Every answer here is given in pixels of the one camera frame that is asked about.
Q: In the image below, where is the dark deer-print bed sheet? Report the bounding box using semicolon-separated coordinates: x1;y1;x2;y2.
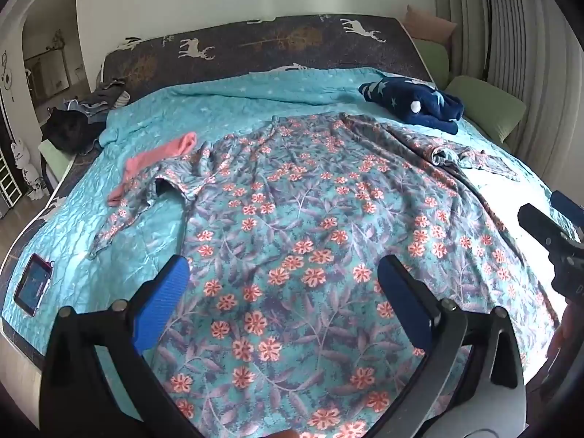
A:
0;13;439;361

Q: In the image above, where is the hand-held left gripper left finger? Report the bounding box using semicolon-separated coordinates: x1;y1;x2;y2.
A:
39;254;204;438

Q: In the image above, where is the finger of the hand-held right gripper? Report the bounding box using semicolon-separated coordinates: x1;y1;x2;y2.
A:
518;203;572;257
550;190;584;227

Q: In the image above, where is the grey pleated curtain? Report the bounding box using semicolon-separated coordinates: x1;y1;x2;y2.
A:
431;0;584;192

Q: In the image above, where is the pink small garment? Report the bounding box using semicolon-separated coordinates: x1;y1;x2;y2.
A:
107;131;198;207

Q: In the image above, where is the black cloth heap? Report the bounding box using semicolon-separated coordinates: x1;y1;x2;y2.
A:
41;108;103;155

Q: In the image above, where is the green pillow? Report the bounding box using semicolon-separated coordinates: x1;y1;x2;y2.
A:
413;39;452;89
445;74;527;144

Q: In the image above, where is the pink pillow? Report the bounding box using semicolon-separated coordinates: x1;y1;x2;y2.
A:
404;4;458;49

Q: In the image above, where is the light green cushion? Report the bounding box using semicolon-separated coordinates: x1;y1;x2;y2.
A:
39;139;76;169

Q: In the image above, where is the teal star-print quilt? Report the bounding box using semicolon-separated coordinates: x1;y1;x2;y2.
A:
0;68;571;438

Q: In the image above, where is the smartphone with pink case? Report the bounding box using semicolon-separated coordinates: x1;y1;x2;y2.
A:
13;253;53;318

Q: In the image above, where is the teal floral pajama top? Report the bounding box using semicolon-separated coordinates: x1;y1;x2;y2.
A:
89;112;562;438

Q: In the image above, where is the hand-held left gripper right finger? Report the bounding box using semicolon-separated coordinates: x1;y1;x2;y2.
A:
365;255;526;438

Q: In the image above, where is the navy star-print fleece garment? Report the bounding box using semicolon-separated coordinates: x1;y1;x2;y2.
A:
357;77;465;135

